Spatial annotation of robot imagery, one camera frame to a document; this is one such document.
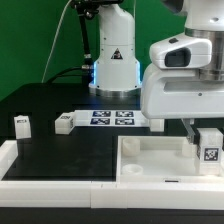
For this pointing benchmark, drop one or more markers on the white U-shaped fence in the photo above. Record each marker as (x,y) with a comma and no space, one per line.
(91,194)

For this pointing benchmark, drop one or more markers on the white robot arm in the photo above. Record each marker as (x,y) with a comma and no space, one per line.
(199,47)

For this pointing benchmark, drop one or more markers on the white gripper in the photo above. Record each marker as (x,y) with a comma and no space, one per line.
(173,94)

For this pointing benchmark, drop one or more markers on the white base tag plate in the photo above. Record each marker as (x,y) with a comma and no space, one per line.
(110,118)

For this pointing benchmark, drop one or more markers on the white square tabletop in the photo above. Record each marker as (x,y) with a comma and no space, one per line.
(161,159)

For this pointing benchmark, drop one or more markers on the black camera pole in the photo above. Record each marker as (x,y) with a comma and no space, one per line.
(87,10)

